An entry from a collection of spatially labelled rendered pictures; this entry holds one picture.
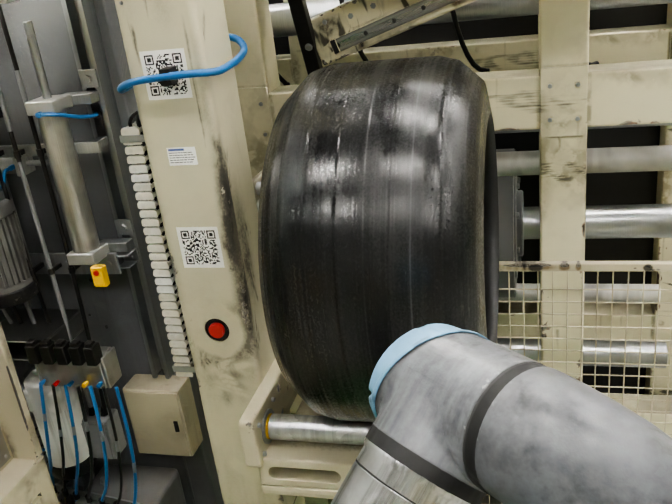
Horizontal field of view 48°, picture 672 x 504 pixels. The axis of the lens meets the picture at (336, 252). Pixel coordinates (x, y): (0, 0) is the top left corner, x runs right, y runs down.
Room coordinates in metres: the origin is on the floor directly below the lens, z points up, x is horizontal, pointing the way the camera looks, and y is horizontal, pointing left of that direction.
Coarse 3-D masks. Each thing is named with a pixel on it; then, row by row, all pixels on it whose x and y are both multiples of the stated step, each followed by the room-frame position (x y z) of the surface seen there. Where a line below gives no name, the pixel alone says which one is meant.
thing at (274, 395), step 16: (272, 368) 1.21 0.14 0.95; (272, 384) 1.16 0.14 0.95; (288, 384) 1.22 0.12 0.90; (256, 400) 1.11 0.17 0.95; (272, 400) 1.13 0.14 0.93; (288, 400) 1.21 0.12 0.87; (256, 416) 1.07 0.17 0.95; (240, 432) 1.05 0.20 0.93; (256, 432) 1.05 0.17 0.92; (256, 448) 1.05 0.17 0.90; (256, 464) 1.05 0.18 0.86
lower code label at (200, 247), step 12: (180, 228) 1.19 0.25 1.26; (192, 228) 1.18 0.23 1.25; (204, 228) 1.17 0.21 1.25; (216, 228) 1.17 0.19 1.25; (180, 240) 1.19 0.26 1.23; (192, 240) 1.18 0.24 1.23; (204, 240) 1.18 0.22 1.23; (216, 240) 1.17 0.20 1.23; (192, 252) 1.18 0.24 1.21; (204, 252) 1.18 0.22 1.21; (216, 252) 1.17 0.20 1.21; (192, 264) 1.18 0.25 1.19; (204, 264) 1.18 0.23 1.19; (216, 264) 1.17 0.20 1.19
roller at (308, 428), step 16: (272, 416) 1.10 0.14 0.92; (288, 416) 1.09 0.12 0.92; (304, 416) 1.08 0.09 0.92; (320, 416) 1.08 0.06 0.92; (272, 432) 1.08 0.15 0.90; (288, 432) 1.07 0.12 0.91; (304, 432) 1.06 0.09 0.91; (320, 432) 1.05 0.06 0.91; (336, 432) 1.05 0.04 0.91; (352, 432) 1.04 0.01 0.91
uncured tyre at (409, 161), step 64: (384, 64) 1.15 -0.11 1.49; (448, 64) 1.12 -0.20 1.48; (320, 128) 1.02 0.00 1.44; (384, 128) 0.99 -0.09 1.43; (448, 128) 0.98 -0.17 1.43; (320, 192) 0.95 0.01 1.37; (384, 192) 0.93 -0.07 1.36; (448, 192) 0.91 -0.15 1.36; (320, 256) 0.91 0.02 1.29; (384, 256) 0.89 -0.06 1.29; (448, 256) 0.88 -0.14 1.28; (320, 320) 0.90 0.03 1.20; (384, 320) 0.87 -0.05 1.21; (448, 320) 0.86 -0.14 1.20; (320, 384) 0.92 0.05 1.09
